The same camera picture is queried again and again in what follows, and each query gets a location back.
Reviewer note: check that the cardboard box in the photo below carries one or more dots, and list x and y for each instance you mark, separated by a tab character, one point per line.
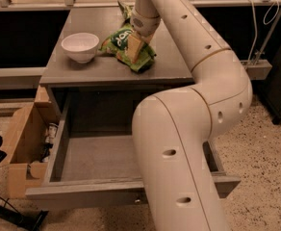
24	142

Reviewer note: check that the white ceramic bowl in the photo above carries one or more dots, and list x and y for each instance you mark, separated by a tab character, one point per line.
80	47

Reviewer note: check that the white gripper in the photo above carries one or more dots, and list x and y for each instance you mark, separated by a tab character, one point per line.
144	24

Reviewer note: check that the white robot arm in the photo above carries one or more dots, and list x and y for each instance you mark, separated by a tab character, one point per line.
170	127

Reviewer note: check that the green rice chip bag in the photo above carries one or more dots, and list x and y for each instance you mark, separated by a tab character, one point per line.
116	45

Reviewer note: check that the white bottle in box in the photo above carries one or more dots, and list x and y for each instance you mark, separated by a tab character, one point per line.
49	141

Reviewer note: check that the crumpled green snack bag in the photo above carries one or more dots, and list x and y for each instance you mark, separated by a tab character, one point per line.
126	10

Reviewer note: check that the grey wooden cabinet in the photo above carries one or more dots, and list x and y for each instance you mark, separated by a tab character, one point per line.
168	69

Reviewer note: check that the grey open top drawer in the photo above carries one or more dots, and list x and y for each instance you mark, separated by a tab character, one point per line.
94	161

